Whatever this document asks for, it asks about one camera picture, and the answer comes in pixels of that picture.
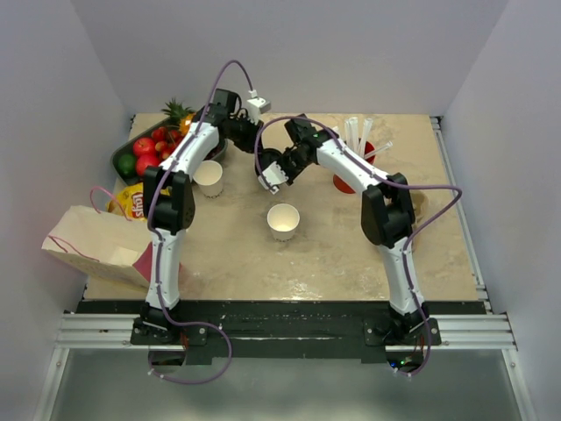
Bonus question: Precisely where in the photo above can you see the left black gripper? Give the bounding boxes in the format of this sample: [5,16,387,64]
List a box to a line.
[227,113,264,154]

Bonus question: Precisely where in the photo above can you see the white paper cup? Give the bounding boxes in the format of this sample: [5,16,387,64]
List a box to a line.
[194,161,224,198]
[266,203,301,241]

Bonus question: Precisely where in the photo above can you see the black cup lid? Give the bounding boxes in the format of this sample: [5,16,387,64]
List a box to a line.
[257,148,282,172]

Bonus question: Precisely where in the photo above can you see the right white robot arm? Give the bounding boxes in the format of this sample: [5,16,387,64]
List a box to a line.
[280,114,428,345]

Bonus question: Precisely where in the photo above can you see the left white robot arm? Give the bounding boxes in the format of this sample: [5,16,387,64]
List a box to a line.
[133,89,270,344]

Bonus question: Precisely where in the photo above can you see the grey fruit tray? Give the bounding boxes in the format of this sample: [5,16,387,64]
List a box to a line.
[110,114,229,181]

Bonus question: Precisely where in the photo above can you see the red straw holder cup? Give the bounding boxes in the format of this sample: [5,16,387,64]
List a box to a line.
[332,141,375,195]

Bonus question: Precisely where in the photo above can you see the white wrapped straws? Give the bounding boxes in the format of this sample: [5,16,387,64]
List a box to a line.
[341,117,394,163]

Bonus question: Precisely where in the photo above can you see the red apple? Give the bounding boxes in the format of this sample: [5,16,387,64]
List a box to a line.
[132,137,156,158]
[135,154,160,178]

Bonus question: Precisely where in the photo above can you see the green lime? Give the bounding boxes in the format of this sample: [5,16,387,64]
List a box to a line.
[117,153,137,178]

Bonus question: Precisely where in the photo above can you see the cardboard cup carrier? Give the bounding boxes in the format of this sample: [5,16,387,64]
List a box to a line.
[409,190,429,232]

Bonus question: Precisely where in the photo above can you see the yellow chips bag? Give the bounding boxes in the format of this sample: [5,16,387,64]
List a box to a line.
[106,183,146,220]

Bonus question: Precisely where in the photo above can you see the brown paper bag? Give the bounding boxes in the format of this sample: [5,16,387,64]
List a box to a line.
[41,187,181,293]

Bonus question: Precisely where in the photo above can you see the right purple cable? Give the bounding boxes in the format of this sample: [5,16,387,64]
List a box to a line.
[253,116,465,377]

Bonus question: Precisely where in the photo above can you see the purple cable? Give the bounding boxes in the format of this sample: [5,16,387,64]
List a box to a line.
[253,116,465,377]
[146,59,256,386]

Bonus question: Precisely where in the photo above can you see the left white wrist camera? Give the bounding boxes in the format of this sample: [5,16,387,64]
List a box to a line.
[245,89,271,125]

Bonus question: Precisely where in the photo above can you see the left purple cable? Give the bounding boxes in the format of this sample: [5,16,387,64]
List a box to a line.
[146,59,256,386]

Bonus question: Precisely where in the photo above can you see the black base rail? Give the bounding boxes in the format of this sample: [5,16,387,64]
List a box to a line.
[75,300,486,364]

